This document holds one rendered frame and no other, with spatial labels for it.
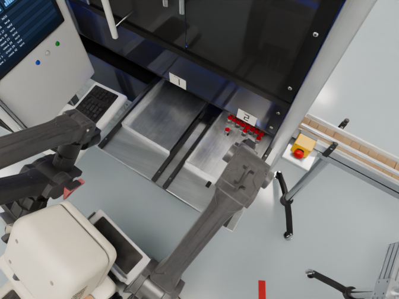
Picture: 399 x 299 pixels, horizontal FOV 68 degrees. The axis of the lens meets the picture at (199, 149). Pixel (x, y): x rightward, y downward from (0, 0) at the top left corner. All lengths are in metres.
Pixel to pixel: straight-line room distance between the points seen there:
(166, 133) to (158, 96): 0.21
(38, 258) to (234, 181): 0.43
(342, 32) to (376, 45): 2.61
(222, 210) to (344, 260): 1.76
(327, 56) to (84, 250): 0.77
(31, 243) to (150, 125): 0.80
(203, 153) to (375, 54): 2.40
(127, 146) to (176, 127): 0.23
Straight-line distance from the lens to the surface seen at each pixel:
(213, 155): 1.29
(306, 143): 1.23
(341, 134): 1.44
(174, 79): 1.33
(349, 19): 0.83
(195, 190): 1.23
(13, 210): 0.98
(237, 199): 0.56
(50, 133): 0.76
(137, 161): 1.30
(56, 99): 1.57
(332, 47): 0.88
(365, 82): 3.07
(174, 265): 0.70
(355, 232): 2.37
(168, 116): 1.39
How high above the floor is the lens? 2.04
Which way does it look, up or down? 63 degrees down
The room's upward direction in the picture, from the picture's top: 3 degrees clockwise
